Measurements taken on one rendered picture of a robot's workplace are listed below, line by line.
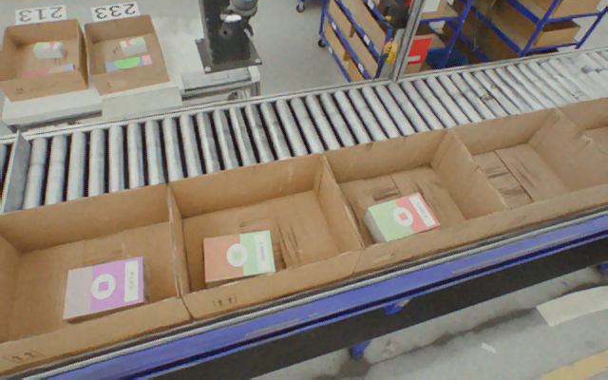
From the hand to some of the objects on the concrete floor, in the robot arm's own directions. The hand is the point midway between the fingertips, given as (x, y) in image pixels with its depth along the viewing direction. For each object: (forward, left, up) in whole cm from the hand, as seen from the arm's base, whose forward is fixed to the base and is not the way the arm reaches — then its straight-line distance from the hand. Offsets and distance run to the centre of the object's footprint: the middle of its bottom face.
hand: (237, 30), depth 145 cm
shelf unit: (-83, +107, -88) cm, 162 cm away
